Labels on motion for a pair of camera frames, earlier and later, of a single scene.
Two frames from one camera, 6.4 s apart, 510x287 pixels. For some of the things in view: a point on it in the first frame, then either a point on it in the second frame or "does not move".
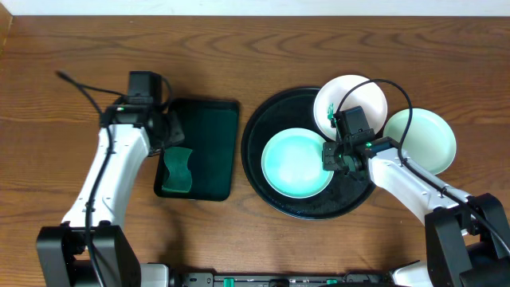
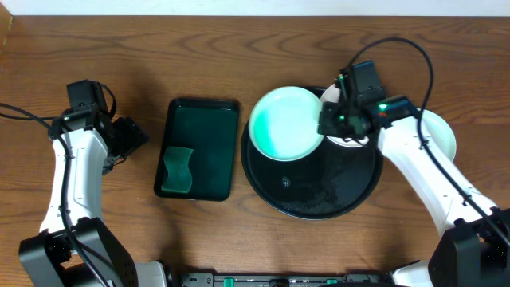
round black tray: x=294 y=108 does not move
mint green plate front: x=292 y=166 to x=283 y=123
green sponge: x=180 y=178 does not move
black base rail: x=194 y=279 does not move
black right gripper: x=328 y=161 to x=324 y=123
